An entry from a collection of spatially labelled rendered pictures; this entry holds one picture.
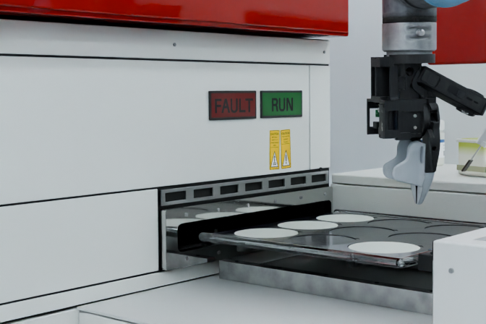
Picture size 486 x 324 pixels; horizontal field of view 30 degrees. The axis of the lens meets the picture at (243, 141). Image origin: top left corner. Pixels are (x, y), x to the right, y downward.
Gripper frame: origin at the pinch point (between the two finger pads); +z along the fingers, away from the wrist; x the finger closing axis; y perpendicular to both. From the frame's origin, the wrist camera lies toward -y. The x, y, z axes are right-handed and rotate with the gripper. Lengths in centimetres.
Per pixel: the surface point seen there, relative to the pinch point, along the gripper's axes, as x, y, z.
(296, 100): -39.0, 7.5, -12.1
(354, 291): -1.1, 10.0, 13.5
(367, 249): 1.0, 8.8, 7.1
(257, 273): -15.7, 20.7, 13.5
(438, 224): -18.1, -10.7, 8.1
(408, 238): -6.7, -0.5, 7.6
